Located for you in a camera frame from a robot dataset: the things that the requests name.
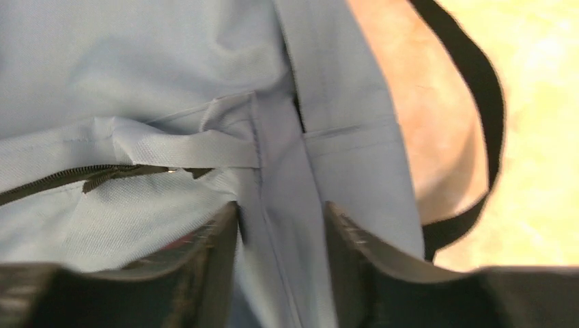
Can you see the blue student backpack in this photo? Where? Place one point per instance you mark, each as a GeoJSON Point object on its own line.
{"type": "Point", "coordinates": [127, 125]}

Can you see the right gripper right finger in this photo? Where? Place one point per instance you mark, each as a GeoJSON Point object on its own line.
{"type": "Point", "coordinates": [377, 285]}

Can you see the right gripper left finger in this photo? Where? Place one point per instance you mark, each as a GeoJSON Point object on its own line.
{"type": "Point", "coordinates": [186, 286]}

